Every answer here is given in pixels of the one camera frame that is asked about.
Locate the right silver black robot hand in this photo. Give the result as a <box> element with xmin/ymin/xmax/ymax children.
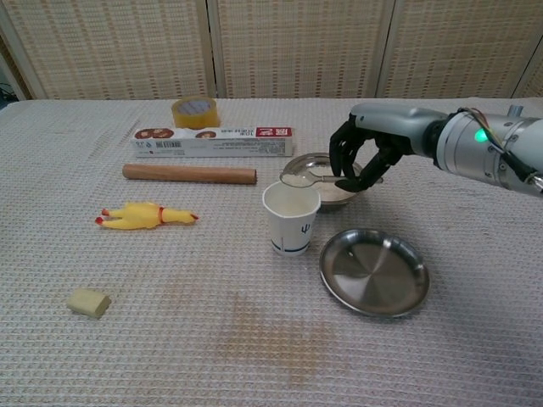
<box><xmin>328</xmin><ymin>103</ymin><xmax>446</xmax><ymax>192</ymax></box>

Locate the metal spoon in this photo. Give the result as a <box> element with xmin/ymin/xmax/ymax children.
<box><xmin>279</xmin><ymin>167</ymin><xmax>385</xmax><ymax>188</ymax></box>

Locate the stainless steel bowl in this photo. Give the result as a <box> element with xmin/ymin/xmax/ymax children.
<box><xmin>282</xmin><ymin>153</ymin><xmax>369</xmax><ymax>215</ymax></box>

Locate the white paper cup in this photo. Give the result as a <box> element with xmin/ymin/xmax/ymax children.
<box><xmin>261</xmin><ymin>181</ymin><xmax>322</xmax><ymax>257</ymax></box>

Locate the stainless steel plate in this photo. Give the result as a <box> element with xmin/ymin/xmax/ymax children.
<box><xmin>318</xmin><ymin>228</ymin><xmax>431</xmax><ymax>319</ymax></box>

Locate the woven bamboo folding screen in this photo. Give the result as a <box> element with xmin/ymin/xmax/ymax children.
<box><xmin>0</xmin><ymin>0</ymin><xmax>543</xmax><ymax>101</ymax></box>

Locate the white red cling film box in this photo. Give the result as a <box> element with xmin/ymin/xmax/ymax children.
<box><xmin>130</xmin><ymin>125</ymin><xmax>296</xmax><ymax>159</ymax></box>

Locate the clear yellowish packing tape roll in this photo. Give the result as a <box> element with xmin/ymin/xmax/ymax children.
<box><xmin>171</xmin><ymin>96</ymin><xmax>221</xmax><ymax>130</ymax></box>

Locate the wooden rolling pin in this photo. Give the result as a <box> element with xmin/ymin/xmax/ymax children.
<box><xmin>122</xmin><ymin>164</ymin><xmax>259</xmax><ymax>186</ymax></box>

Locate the yellow rubber chicken toy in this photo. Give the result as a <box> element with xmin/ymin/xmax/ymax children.
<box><xmin>94</xmin><ymin>201</ymin><xmax>200</xmax><ymax>232</ymax></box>

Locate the beige waffle weave tablecloth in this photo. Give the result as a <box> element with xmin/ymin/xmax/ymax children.
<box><xmin>0</xmin><ymin>97</ymin><xmax>543</xmax><ymax>407</ymax></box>

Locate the pale yellow sponge block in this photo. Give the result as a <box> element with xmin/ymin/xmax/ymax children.
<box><xmin>66</xmin><ymin>287</ymin><xmax>113</xmax><ymax>320</ymax></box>

